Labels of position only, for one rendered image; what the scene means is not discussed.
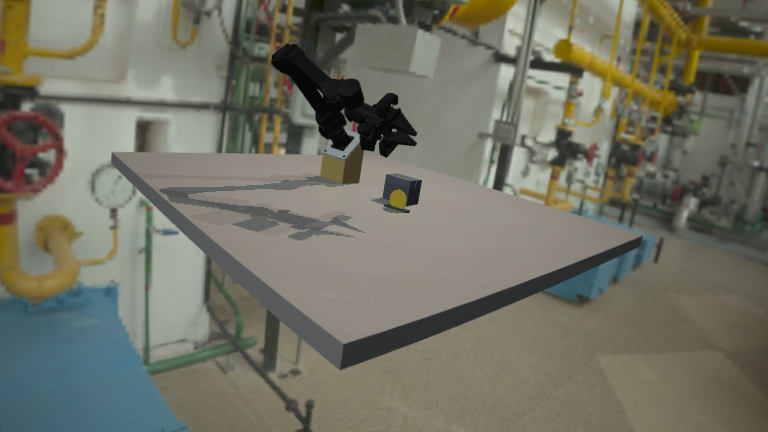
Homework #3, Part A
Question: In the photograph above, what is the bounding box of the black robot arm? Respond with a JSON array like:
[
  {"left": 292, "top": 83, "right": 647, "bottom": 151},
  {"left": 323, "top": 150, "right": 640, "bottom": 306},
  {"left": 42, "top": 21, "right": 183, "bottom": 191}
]
[{"left": 271, "top": 43, "right": 382, "bottom": 151}]

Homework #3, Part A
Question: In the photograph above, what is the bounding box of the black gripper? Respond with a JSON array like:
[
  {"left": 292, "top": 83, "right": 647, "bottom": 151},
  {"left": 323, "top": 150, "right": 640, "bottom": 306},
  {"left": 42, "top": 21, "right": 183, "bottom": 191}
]
[{"left": 359, "top": 93, "right": 417, "bottom": 157}]

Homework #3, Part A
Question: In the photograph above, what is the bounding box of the gold coin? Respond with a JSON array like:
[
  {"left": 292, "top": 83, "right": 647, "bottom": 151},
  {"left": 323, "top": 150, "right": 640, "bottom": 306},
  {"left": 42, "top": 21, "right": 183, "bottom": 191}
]
[{"left": 390, "top": 190, "right": 407, "bottom": 209}]

